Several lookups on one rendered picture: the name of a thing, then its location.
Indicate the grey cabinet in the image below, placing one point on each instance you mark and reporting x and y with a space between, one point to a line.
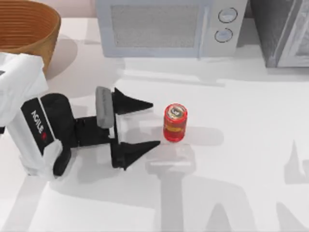
268 31

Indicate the round microwave knob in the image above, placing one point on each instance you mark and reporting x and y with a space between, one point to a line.
227 14
223 35

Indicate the red can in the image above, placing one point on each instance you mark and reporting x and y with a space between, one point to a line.
175 125

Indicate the grey cabinet door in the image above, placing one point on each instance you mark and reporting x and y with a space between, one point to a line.
295 36

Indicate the pale microwave oven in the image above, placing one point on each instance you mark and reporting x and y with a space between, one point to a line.
222 49

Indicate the microwave oven door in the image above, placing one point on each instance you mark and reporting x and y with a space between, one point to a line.
154 26

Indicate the pale grey rounded box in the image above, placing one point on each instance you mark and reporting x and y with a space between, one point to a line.
104 107

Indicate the brown wooden basket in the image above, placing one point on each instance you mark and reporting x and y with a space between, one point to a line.
29 29

